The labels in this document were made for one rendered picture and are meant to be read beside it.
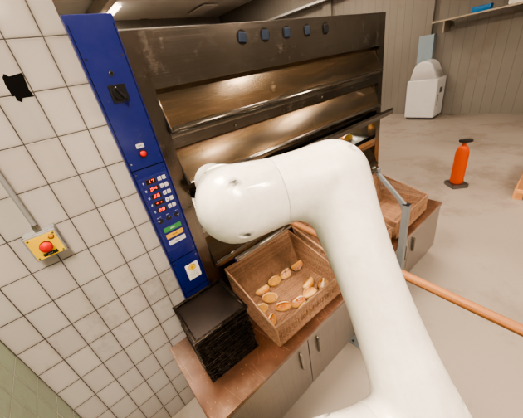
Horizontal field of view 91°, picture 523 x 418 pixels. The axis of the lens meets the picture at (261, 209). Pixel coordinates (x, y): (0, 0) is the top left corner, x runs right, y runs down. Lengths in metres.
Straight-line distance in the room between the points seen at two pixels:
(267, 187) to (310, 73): 1.55
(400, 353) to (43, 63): 1.25
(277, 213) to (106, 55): 0.99
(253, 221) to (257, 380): 1.22
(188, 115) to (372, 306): 1.12
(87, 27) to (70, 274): 0.94
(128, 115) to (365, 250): 1.04
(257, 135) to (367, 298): 1.28
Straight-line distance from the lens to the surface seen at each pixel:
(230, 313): 1.33
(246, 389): 1.49
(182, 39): 1.36
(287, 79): 1.71
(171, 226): 1.35
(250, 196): 0.34
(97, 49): 1.22
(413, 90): 8.31
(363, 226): 0.39
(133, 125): 1.22
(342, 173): 0.39
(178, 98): 1.33
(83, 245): 1.32
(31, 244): 1.23
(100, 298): 1.46
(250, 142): 1.52
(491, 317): 0.99
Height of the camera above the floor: 1.89
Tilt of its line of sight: 28 degrees down
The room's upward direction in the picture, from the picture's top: 11 degrees counter-clockwise
